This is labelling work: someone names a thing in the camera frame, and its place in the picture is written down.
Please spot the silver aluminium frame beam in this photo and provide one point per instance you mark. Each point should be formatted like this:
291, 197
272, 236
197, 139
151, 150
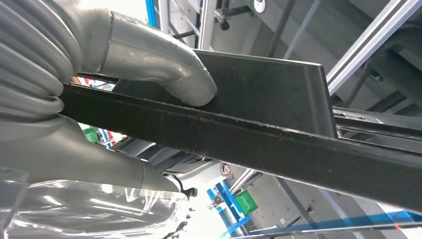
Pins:
372, 39

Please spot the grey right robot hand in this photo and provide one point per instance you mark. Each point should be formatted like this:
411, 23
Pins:
148, 56

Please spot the blue frame with green panel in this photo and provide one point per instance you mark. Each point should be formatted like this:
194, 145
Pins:
245, 203

